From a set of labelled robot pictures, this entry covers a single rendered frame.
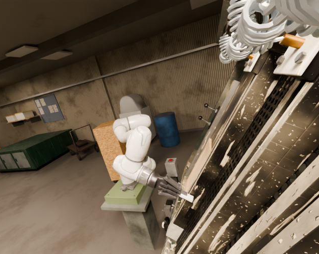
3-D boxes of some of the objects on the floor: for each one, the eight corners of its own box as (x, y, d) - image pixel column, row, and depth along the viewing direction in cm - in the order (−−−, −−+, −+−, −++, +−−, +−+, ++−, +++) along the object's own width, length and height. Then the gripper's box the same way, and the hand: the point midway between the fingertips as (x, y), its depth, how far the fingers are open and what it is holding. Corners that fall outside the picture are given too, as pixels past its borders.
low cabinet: (79, 145, 663) (72, 128, 641) (36, 172, 493) (24, 149, 471) (45, 149, 729) (38, 134, 706) (-3, 174, 558) (-15, 154, 536)
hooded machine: (157, 136, 550) (145, 90, 505) (151, 145, 485) (137, 93, 439) (137, 138, 576) (123, 94, 530) (128, 147, 511) (112, 98, 465)
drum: (182, 138, 478) (177, 110, 453) (176, 147, 426) (170, 116, 401) (165, 139, 506) (158, 112, 480) (157, 148, 454) (149, 118, 429)
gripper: (144, 191, 81) (187, 213, 77) (151, 173, 75) (197, 196, 72) (149, 182, 88) (189, 202, 84) (156, 165, 82) (198, 185, 79)
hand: (186, 196), depth 79 cm, fingers closed
